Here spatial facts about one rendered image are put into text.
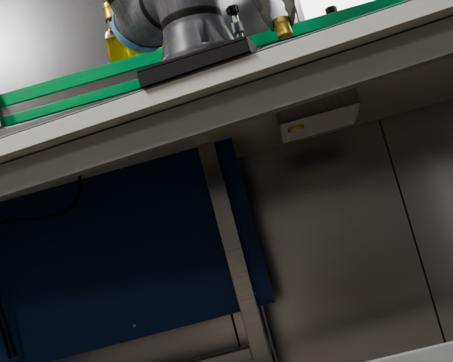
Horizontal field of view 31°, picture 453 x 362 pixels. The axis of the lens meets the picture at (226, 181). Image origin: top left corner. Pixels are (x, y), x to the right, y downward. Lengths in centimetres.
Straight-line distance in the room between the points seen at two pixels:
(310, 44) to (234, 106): 17
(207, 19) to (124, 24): 23
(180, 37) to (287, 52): 21
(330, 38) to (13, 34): 119
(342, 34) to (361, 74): 8
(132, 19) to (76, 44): 68
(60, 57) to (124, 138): 84
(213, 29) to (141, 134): 23
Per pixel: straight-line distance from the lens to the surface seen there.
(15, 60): 237
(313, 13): 223
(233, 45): 143
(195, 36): 149
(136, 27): 166
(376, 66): 143
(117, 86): 196
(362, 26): 140
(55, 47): 234
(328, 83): 143
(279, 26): 184
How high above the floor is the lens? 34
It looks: 9 degrees up
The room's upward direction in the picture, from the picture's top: 15 degrees counter-clockwise
